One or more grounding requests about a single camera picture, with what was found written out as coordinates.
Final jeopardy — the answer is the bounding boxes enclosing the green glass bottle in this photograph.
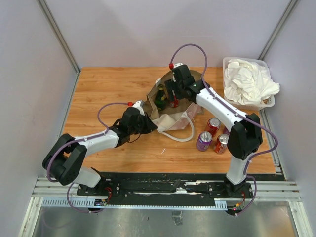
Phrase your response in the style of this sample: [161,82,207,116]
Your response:
[154,84,167,111]

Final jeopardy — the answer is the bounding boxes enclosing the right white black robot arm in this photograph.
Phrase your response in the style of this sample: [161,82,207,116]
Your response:
[165,63,263,198]

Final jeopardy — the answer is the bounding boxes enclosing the red cola can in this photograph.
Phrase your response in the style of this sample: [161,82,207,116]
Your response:
[213,134,229,154]
[169,96,179,108]
[205,118,221,137]

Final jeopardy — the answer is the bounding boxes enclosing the crumpled white cloth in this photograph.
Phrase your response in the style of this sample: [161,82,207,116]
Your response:
[224,58,280,104]

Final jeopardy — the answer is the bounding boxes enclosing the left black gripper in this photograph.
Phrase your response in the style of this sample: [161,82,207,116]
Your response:
[129,112,158,135]

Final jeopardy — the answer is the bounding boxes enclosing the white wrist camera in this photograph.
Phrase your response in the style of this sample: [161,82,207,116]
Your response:
[132,100,145,116]
[173,63,183,69]

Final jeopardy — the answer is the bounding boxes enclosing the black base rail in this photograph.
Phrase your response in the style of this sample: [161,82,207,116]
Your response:
[77,172,254,206]

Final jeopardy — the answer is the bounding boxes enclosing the white plastic basket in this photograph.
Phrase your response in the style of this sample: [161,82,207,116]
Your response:
[223,57,276,108]

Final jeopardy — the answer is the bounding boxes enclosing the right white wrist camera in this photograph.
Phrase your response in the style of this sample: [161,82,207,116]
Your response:
[173,63,183,69]

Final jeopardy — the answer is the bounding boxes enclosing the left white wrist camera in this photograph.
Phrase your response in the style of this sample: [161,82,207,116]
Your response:
[132,100,145,116]

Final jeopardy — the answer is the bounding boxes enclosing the purple fanta can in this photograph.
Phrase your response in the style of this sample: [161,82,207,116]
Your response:
[196,131,213,152]
[223,127,230,135]

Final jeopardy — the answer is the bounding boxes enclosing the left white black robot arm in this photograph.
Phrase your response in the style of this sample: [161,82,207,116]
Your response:
[42,107,157,196]

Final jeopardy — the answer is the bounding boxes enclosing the aluminium frame rails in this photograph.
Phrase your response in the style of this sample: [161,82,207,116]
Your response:
[17,108,307,237]

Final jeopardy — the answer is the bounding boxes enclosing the burlap canvas tote bag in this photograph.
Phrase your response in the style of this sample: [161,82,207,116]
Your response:
[144,72,204,142]

